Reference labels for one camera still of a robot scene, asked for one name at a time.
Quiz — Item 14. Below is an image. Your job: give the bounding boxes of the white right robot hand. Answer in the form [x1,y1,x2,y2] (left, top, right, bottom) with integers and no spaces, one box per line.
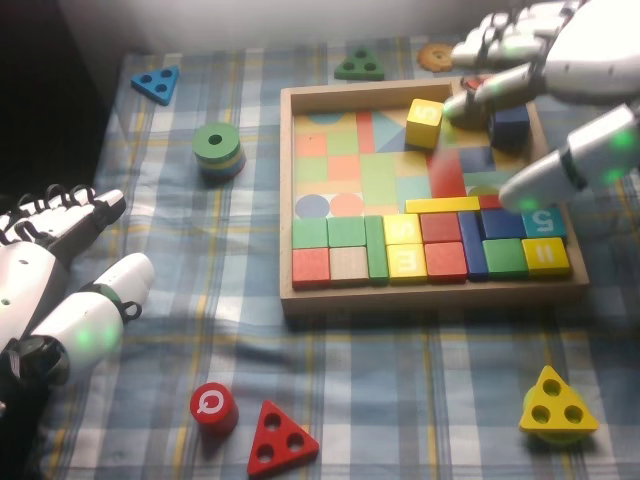
[442,0,640,215]

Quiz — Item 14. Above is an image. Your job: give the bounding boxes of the blue checked cloth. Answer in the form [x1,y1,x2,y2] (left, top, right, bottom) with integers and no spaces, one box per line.
[39,29,640,480]

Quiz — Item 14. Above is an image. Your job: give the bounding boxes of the tan flower biscuit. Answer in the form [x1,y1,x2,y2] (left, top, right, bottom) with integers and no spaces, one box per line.
[417,42,456,75]

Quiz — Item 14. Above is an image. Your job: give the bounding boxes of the red cylinder with white Q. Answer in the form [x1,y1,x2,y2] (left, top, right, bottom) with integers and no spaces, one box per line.
[189,382,240,436]

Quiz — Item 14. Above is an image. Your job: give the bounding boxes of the yellow three-hole triangle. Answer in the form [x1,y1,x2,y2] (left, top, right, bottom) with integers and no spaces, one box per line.
[518,364,600,437]

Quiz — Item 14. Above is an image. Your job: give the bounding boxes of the yellow wooden ring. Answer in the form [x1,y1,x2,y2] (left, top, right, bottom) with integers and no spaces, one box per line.
[194,152,244,170]

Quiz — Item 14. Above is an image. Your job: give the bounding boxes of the blue wooden ring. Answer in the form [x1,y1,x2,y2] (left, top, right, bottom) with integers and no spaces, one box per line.
[197,157,247,180]

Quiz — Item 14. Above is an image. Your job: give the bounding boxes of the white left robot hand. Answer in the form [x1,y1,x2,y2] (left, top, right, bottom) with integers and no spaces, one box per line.
[0,183,157,376]

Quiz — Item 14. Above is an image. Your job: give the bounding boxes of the dark blue cube block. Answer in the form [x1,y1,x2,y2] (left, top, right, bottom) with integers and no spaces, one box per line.
[490,104,531,149]

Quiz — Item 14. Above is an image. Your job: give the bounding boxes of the yellow cube block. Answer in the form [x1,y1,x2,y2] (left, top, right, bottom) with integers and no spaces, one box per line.
[404,98,445,150]

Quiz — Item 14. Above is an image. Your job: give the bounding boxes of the green wooden ring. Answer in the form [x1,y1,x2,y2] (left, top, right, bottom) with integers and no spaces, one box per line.
[192,123,241,165]

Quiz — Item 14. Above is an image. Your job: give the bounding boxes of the red three-hole triangle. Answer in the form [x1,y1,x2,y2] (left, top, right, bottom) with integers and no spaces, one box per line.
[247,399,320,479]

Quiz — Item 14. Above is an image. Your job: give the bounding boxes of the green three-hole triangle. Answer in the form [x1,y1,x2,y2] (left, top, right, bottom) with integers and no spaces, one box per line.
[333,45,386,82]

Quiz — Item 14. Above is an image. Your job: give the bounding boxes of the wooden puzzle tray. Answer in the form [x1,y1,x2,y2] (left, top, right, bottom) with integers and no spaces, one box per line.
[278,73,591,317]

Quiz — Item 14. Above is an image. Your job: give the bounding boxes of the blue three-hole triangle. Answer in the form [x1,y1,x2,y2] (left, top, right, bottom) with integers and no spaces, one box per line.
[130,64,181,108]

